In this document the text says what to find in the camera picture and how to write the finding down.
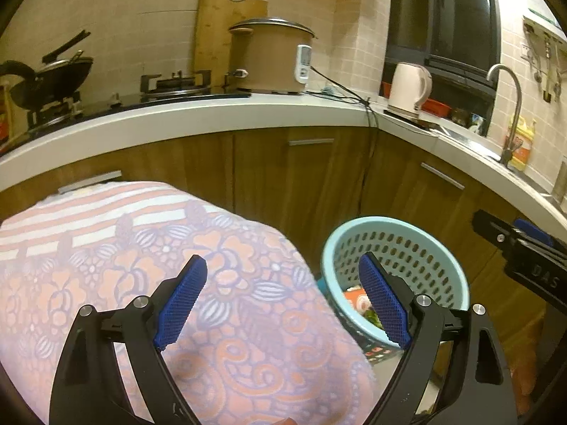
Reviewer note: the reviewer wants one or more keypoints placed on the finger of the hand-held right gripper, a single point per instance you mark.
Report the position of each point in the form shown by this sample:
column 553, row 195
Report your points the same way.
column 534, row 231
column 540, row 270

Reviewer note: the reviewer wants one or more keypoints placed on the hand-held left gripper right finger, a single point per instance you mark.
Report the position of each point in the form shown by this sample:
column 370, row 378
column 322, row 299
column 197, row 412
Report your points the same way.
column 383, row 301

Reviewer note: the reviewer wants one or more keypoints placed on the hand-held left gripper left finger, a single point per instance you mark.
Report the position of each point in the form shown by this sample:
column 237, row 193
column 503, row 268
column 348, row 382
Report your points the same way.
column 181, row 301

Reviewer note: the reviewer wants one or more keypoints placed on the orange white wrapper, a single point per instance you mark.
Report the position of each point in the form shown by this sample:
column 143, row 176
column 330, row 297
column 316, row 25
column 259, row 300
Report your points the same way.
column 356, row 299

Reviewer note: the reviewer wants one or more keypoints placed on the light blue plastic basket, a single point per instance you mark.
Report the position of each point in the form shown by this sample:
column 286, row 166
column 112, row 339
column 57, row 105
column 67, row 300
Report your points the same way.
column 421, row 252

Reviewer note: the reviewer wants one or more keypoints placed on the pink floral striped cloth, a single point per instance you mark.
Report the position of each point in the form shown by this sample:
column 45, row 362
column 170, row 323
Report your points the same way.
column 133, row 252

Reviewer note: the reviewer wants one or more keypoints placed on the yellow dish soap bottle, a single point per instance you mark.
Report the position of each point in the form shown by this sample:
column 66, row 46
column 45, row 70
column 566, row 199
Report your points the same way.
column 522, row 146

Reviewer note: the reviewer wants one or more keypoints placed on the steel kitchen faucet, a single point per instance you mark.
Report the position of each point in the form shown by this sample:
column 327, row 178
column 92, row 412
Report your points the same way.
column 516, row 97

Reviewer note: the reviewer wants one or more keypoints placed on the wooden base cabinet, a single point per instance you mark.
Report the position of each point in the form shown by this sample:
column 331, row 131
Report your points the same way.
column 288, row 177

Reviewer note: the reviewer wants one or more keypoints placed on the red box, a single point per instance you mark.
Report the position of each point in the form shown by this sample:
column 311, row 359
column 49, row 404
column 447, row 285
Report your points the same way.
column 436, row 107

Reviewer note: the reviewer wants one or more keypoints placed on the hanging utensil rack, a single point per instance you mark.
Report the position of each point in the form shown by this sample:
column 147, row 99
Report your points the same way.
column 545, row 44

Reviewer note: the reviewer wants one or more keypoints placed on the white electric kettle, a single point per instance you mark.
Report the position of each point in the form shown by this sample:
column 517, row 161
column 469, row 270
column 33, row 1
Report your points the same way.
column 409, row 88

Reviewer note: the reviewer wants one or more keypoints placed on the black gas stove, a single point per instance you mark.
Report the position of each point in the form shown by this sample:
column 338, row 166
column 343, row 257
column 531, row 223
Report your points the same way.
column 177, row 86

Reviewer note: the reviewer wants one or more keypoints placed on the dark window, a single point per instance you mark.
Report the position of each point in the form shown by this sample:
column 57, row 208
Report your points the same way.
column 443, row 13

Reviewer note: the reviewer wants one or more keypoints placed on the white plug-in power meter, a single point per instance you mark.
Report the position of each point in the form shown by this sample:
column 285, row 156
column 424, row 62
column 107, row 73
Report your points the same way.
column 302, row 64

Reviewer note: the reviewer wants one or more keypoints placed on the brown rice cooker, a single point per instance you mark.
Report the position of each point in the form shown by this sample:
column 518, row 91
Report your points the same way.
column 265, row 62

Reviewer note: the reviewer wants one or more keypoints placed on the black wok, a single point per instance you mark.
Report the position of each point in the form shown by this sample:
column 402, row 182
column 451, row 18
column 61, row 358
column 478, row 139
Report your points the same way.
column 57, row 75

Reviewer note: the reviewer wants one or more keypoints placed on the wooden cutting board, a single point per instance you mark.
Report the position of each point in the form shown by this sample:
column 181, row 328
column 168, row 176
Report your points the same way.
column 217, row 31

